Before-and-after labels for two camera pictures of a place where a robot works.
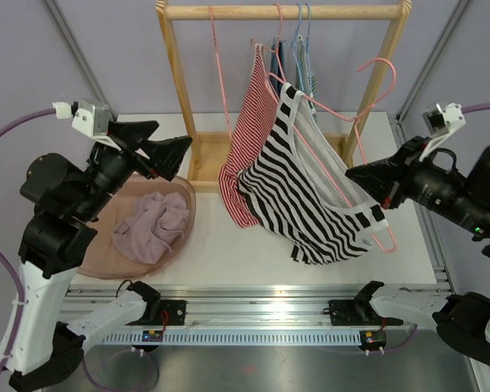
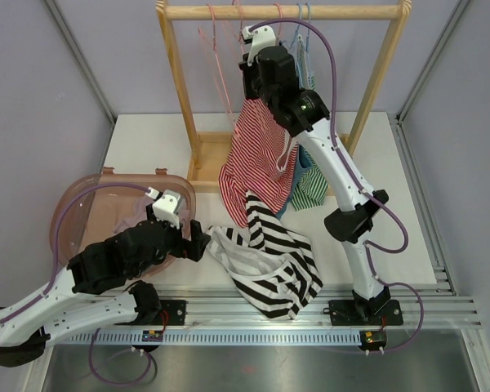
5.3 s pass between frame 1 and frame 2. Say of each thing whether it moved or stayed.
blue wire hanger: stayed
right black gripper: moved
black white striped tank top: moved
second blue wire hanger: stayed
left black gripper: moved
